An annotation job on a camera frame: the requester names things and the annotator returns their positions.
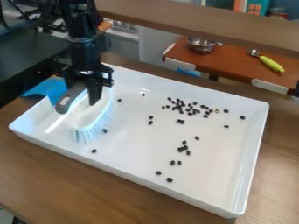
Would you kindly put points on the pile of black bits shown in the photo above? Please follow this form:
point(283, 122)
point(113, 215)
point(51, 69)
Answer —
point(187, 109)

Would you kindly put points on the blue cloth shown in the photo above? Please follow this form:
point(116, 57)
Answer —
point(46, 87)

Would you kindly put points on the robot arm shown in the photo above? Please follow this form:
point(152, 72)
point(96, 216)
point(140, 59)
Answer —
point(82, 26)

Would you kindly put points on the silver pot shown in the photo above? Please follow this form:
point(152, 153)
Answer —
point(200, 44)

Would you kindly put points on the small brown wooden table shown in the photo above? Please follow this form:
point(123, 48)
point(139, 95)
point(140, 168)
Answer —
point(229, 62)

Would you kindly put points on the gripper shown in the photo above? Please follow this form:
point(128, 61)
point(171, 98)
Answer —
point(93, 73)

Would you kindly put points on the white tray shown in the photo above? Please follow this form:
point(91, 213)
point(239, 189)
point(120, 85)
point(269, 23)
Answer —
point(155, 163)

